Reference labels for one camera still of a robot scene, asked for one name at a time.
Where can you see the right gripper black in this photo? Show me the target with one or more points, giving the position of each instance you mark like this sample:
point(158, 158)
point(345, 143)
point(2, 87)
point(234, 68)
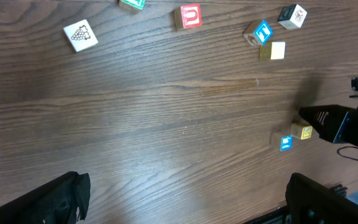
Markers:
point(327, 120)

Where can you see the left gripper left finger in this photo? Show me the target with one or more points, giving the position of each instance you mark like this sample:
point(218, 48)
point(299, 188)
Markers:
point(63, 200)

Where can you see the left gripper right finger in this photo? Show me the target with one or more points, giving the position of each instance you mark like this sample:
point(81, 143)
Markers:
point(311, 202)

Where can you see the yellow side picture block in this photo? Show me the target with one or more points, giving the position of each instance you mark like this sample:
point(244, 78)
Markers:
point(301, 130)

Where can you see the white block blue side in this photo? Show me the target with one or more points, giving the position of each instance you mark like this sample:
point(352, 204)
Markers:
point(281, 140)

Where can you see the white block yellow side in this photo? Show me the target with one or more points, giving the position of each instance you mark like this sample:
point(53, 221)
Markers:
point(272, 51)

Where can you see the white picture block dark side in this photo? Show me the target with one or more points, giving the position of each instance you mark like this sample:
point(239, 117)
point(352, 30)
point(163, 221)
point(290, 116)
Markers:
point(292, 17)

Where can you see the blue letter T block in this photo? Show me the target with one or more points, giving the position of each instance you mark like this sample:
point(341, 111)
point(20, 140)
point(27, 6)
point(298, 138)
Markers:
point(258, 32)

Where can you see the white grapes picture block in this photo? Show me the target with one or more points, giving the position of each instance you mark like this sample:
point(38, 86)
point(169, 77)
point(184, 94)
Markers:
point(80, 35)

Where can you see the red letter U block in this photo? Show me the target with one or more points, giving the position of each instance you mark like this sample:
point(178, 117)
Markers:
point(188, 16)

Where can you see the green letter R block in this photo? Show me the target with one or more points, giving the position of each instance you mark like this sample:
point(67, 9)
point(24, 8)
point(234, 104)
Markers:
point(133, 5)

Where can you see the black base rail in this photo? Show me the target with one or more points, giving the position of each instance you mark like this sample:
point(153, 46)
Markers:
point(281, 215)

